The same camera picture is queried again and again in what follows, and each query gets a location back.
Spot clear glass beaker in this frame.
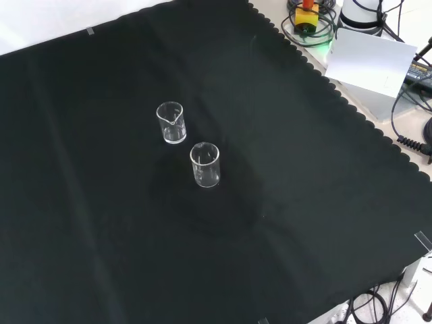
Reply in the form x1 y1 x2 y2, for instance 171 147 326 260
189 142 221 188
155 101 188 145

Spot black bench cloth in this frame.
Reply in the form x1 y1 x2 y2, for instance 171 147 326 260
0 0 432 324

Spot yellow stop button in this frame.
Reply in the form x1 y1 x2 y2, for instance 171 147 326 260
294 0 320 34

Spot black power adapter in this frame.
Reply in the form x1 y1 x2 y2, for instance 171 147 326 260
403 60 432 85

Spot black tripod leg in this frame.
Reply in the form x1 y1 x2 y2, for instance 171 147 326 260
413 33 432 63

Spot white box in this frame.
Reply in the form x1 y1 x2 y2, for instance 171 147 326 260
403 251 432 318

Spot black cable bundle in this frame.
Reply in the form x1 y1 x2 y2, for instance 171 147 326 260
280 0 338 47

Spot black coiled cable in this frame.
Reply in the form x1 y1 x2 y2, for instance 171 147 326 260
391 84 432 156

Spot black floor cables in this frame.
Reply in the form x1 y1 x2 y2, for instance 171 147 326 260
347 279 419 324

